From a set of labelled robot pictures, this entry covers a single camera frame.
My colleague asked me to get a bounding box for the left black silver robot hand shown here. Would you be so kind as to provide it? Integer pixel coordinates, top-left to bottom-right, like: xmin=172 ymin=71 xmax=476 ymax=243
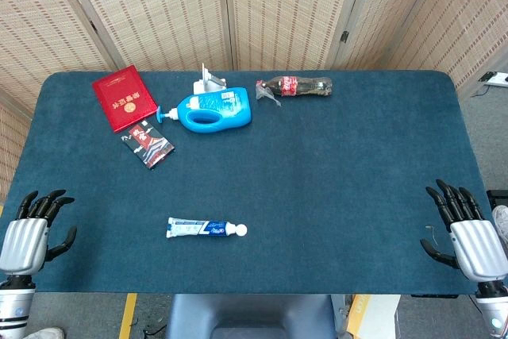
xmin=0 ymin=189 xmax=79 ymax=276

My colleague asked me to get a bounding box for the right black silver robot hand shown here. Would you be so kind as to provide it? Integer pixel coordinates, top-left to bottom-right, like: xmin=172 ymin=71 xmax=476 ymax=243
xmin=419 ymin=179 xmax=508 ymax=283

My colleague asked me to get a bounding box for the blue white toothpaste tube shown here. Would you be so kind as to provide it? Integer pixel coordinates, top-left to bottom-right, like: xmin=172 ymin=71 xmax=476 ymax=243
xmin=165 ymin=217 xmax=248 ymax=239

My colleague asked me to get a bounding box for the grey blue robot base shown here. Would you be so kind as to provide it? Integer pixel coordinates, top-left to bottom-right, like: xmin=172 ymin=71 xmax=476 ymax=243
xmin=165 ymin=294 xmax=338 ymax=339

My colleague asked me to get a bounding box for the white sneaker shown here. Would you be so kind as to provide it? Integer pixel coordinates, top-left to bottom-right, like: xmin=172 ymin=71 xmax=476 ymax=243
xmin=491 ymin=204 xmax=508 ymax=245

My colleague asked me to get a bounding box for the black floor box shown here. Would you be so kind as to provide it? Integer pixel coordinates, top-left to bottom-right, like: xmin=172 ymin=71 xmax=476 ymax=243
xmin=486 ymin=189 xmax=508 ymax=210

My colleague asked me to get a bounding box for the yellow white cardboard box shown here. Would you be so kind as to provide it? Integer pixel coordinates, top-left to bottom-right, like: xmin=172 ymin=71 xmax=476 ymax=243
xmin=344 ymin=294 xmax=402 ymax=339

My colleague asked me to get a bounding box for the black red printed packet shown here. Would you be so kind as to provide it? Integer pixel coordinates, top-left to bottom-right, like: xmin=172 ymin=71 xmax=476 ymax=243
xmin=121 ymin=119 xmax=176 ymax=171

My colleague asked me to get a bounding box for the white power strip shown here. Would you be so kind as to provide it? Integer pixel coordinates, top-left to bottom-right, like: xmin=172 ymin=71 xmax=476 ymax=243
xmin=478 ymin=71 xmax=508 ymax=89

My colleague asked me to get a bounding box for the red certificate book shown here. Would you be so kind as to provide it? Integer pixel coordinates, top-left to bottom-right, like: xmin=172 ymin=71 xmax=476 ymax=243
xmin=91 ymin=64 xmax=159 ymax=133

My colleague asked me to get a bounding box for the blue felt table cover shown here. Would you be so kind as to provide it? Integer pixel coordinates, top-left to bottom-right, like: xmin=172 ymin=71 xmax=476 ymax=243
xmin=0 ymin=70 xmax=493 ymax=295

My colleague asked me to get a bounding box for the bamboo folding screen panel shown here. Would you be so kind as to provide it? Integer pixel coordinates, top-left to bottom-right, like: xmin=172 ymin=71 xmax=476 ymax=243
xmin=0 ymin=0 xmax=120 ymax=201
xmin=221 ymin=0 xmax=374 ymax=71
xmin=51 ymin=0 xmax=233 ymax=72
xmin=325 ymin=0 xmax=508 ymax=98

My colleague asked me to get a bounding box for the cola plastic bottle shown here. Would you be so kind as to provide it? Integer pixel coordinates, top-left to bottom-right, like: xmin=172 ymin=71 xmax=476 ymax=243
xmin=256 ymin=75 xmax=333 ymax=108

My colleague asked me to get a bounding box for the white plastic stand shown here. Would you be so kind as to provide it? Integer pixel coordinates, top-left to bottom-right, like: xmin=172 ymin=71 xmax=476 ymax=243
xmin=193 ymin=63 xmax=228 ymax=94

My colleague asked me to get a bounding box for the blue detergent pump bottle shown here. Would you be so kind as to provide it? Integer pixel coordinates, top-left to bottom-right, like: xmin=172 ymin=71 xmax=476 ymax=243
xmin=156 ymin=87 xmax=253 ymax=134

